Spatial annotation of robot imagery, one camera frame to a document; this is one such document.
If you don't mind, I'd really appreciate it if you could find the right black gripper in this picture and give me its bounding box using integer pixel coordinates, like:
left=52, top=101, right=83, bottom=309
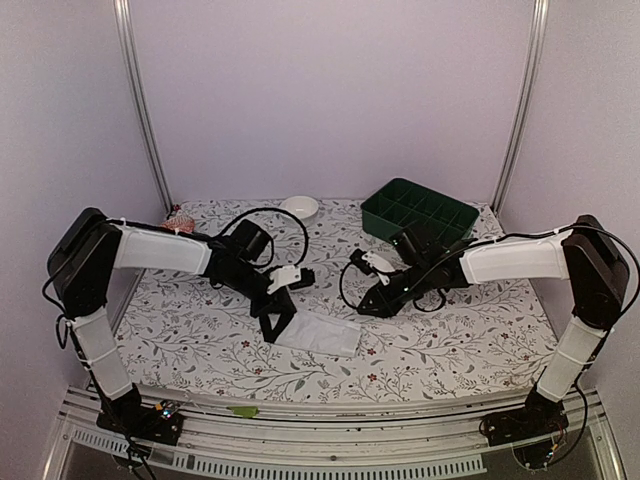
left=358, top=260, right=433, bottom=318

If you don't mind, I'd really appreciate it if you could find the white underwear black trim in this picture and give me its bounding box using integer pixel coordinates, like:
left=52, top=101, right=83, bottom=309
left=275, top=311, right=362, bottom=358

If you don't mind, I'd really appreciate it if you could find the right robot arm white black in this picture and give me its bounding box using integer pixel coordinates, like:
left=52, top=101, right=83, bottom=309
left=352, top=215, right=639, bottom=436

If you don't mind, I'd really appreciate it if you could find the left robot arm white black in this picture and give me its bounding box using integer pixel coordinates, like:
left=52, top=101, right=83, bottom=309
left=42, top=208, right=301, bottom=434

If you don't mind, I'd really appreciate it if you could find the green tape piece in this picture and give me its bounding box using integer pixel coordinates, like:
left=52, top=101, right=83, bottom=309
left=228, top=405, right=259, bottom=419

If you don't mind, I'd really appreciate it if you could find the green divided organizer tray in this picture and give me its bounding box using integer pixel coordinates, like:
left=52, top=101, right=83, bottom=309
left=361, top=178, right=480, bottom=246

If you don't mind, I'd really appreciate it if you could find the floral patterned table mat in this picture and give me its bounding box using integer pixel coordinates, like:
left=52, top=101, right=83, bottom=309
left=115, top=199, right=557, bottom=404

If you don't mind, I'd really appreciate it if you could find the white ceramic bowl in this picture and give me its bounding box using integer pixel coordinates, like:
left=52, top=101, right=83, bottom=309
left=279, top=195, right=320, bottom=226

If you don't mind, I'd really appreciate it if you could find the red patterned cupcake cup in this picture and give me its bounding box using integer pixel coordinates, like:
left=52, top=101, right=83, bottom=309
left=160, top=213, right=196, bottom=234

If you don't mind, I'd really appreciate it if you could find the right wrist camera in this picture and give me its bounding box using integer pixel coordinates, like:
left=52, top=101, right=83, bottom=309
left=349, top=249, right=395, bottom=286

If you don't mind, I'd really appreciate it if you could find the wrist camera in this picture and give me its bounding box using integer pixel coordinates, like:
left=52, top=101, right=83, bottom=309
left=349, top=249, right=395, bottom=286
left=267, top=265, right=315, bottom=295

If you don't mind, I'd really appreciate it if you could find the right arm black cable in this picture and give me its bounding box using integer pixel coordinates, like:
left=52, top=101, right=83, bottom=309
left=338, top=262, right=366, bottom=309

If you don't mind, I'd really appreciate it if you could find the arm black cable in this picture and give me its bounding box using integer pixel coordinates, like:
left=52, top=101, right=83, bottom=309
left=219, top=207, right=309, bottom=271
left=338, top=262, right=366, bottom=309

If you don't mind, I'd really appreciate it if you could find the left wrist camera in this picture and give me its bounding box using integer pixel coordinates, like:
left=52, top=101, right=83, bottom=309
left=267, top=265, right=315, bottom=295

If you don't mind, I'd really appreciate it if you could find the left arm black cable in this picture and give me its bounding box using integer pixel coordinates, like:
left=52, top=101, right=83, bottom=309
left=219, top=207, right=309, bottom=271

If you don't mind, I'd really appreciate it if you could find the aluminium front rail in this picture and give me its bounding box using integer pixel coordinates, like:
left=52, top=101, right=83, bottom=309
left=43, top=387, right=627, bottom=479

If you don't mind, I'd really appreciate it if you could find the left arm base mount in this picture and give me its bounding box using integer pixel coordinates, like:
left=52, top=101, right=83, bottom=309
left=96, top=391, right=185, bottom=446

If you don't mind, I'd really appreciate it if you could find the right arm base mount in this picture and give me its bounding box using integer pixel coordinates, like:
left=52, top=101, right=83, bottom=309
left=479, top=404, right=569, bottom=471

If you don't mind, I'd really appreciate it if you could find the right aluminium frame post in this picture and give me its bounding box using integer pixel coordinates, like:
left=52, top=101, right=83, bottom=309
left=491, top=0, right=550, bottom=216

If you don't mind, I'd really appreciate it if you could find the aluminium frame post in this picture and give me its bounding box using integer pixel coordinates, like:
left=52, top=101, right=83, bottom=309
left=113, top=0, right=174, bottom=213
left=491, top=0, right=550, bottom=216

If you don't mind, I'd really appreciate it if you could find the left aluminium frame post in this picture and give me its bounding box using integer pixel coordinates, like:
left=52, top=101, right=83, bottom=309
left=113, top=0, right=174, bottom=213

